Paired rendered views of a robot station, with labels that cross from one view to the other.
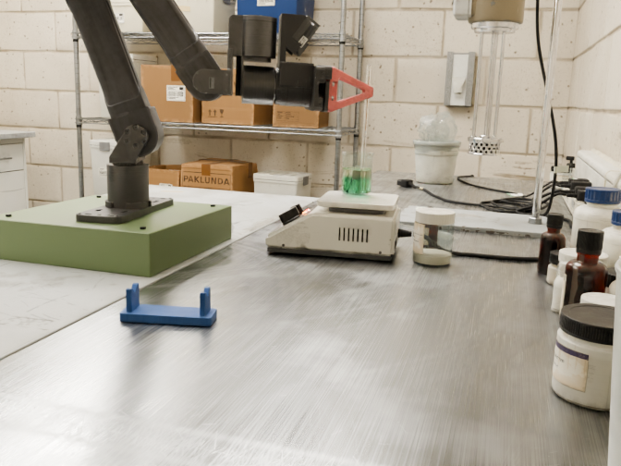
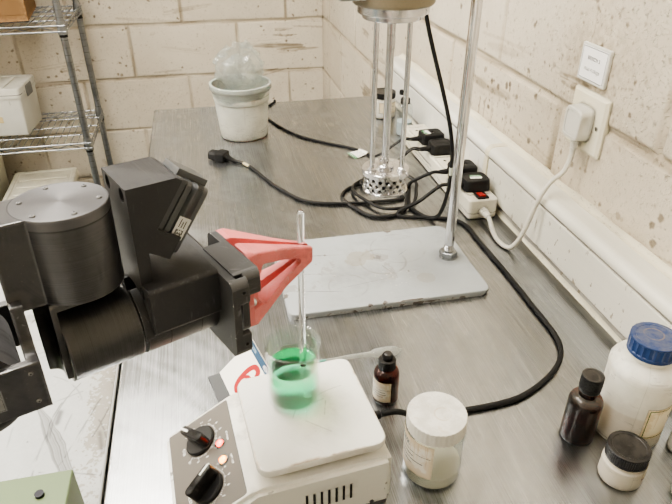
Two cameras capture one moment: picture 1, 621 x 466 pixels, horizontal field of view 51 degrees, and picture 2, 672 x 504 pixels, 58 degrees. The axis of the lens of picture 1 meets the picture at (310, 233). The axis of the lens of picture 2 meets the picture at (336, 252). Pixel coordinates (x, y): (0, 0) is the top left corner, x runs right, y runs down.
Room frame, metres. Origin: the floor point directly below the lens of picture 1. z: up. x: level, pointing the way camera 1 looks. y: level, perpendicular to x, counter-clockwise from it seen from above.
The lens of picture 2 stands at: (0.66, 0.10, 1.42)
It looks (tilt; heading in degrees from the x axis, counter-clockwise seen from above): 32 degrees down; 331
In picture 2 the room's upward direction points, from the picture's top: straight up
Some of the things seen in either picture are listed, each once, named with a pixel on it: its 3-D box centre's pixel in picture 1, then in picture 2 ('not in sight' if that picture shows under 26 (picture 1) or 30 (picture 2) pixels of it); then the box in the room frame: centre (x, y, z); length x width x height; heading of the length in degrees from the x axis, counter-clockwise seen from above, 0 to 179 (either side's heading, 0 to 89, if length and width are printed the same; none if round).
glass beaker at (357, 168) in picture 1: (357, 173); (295, 371); (1.05, -0.07, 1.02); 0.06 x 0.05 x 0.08; 12
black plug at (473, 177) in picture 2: (583, 195); (469, 182); (1.42, -0.59, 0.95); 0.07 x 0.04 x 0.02; 74
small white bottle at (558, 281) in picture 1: (564, 287); not in sight; (0.75, -0.30, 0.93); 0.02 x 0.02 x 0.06
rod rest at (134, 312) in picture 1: (168, 303); not in sight; (0.68, 0.15, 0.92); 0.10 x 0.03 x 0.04; 86
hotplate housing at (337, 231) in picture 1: (342, 226); (283, 449); (1.03, -0.05, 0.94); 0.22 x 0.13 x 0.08; 79
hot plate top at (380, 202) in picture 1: (359, 200); (308, 412); (1.03, -0.08, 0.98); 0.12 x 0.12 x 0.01; 79
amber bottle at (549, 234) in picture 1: (552, 243); (584, 405); (0.93, -0.35, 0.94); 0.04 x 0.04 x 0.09
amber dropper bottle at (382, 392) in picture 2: not in sight; (386, 375); (1.08, -0.20, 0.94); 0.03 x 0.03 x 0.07
